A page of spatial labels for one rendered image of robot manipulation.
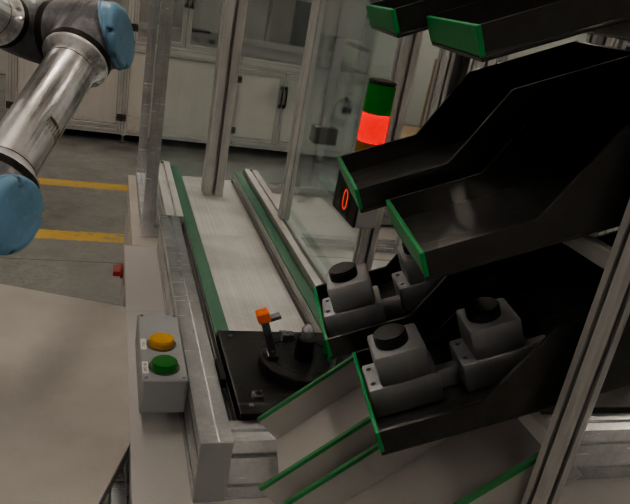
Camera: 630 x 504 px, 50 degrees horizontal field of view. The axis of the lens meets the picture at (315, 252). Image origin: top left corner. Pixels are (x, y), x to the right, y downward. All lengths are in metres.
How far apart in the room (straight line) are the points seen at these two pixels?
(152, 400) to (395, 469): 0.44
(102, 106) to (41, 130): 5.19
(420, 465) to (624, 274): 0.33
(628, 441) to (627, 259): 0.78
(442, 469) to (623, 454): 0.60
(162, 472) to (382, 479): 0.39
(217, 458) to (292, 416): 0.13
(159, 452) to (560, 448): 0.65
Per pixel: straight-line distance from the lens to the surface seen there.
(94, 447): 1.08
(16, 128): 1.12
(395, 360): 0.58
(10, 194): 1.02
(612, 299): 0.53
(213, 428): 0.97
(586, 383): 0.55
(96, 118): 6.33
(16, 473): 1.04
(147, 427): 1.12
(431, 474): 0.73
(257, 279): 1.52
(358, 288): 0.69
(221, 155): 2.03
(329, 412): 0.87
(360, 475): 0.76
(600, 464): 1.26
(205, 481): 0.97
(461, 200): 0.63
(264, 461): 0.97
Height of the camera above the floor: 1.53
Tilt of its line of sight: 21 degrees down
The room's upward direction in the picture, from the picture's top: 11 degrees clockwise
